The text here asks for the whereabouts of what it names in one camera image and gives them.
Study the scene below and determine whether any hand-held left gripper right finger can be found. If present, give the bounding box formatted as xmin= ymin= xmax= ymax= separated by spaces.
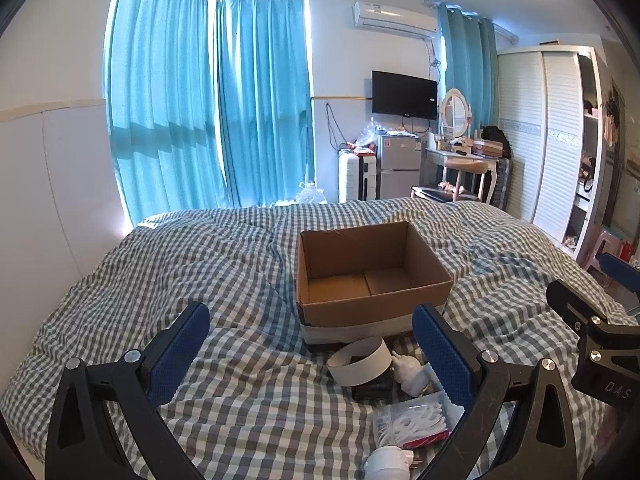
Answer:
xmin=411 ymin=302 xmax=586 ymax=480

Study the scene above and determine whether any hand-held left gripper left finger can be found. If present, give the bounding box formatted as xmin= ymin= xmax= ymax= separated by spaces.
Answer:
xmin=45 ymin=301 xmax=221 ymax=480

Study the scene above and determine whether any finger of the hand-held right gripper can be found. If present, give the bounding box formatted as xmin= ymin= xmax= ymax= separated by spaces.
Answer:
xmin=546 ymin=279 xmax=610 ymax=346
xmin=599 ymin=252 xmax=640 ymax=292

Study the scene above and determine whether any white plaster figurine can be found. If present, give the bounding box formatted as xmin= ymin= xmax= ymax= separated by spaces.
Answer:
xmin=390 ymin=351 xmax=432 ymax=396

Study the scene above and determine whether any white tape roll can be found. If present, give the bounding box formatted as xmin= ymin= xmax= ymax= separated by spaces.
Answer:
xmin=326 ymin=337 xmax=393 ymax=388

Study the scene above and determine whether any clear bag of floss picks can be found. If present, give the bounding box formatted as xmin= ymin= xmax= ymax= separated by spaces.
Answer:
xmin=372 ymin=390 xmax=466 ymax=448

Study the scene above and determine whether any black plastic object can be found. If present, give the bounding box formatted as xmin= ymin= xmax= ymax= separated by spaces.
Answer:
xmin=350 ymin=377 xmax=396 ymax=403

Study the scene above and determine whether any white plug adaptor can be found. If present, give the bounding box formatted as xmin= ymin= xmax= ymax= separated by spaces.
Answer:
xmin=362 ymin=442 xmax=418 ymax=480

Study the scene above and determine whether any cardboard box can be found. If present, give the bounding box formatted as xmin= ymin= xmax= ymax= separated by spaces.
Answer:
xmin=295 ymin=221 xmax=455 ymax=353

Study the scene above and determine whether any pink plastic stool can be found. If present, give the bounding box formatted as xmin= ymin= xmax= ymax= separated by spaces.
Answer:
xmin=590 ymin=227 xmax=631 ymax=271

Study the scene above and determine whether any grey checked blanket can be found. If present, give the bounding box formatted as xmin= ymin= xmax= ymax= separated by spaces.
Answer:
xmin=0 ymin=197 xmax=640 ymax=480

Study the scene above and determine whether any red packet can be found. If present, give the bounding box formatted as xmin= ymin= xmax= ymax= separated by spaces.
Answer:
xmin=402 ymin=432 xmax=448 ymax=452

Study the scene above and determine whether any dark suitcase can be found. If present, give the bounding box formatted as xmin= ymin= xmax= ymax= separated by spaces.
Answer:
xmin=497 ymin=157 xmax=513 ymax=206

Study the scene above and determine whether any white slatted wardrobe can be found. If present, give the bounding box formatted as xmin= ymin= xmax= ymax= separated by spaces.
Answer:
xmin=497 ymin=45 xmax=608 ymax=261

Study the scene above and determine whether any wooden chair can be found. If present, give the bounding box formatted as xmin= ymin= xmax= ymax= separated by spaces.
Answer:
xmin=442 ymin=159 xmax=488 ymax=201

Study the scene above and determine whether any black bag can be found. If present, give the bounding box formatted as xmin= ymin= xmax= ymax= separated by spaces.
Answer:
xmin=479 ymin=126 xmax=511 ymax=158

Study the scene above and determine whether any small silver fridge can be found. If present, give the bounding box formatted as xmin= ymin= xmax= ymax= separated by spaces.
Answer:
xmin=376 ymin=134 xmax=422 ymax=201

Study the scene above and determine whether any white dressing table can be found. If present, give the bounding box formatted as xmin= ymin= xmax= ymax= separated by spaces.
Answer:
xmin=424 ymin=147 xmax=501 ymax=206

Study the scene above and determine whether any white suitcase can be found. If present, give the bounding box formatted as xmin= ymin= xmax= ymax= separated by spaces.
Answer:
xmin=338 ymin=150 xmax=379 ymax=204

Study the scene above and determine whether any crumpled clear plastic bag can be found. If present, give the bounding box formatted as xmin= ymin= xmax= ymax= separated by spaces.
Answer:
xmin=298 ymin=180 xmax=328 ymax=206

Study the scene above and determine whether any oval white vanity mirror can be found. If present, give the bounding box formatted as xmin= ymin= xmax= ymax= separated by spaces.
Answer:
xmin=440 ymin=88 xmax=473 ymax=138

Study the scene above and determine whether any wide blue curtain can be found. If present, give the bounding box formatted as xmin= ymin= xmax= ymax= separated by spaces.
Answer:
xmin=102 ymin=0 xmax=231 ymax=226

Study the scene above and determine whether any narrow blue curtain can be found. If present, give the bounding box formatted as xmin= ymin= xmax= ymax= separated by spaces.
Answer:
xmin=437 ymin=2 xmax=501 ymax=136

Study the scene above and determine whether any white air conditioner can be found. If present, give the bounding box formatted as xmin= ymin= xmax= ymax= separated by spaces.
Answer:
xmin=352 ymin=0 xmax=441 ymax=40

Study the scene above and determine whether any black wall cable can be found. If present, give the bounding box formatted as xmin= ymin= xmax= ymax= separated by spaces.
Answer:
xmin=325 ymin=103 xmax=346 ymax=151

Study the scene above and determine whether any black wall television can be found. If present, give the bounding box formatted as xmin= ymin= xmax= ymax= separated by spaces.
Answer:
xmin=371 ymin=71 xmax=439 ymax=121

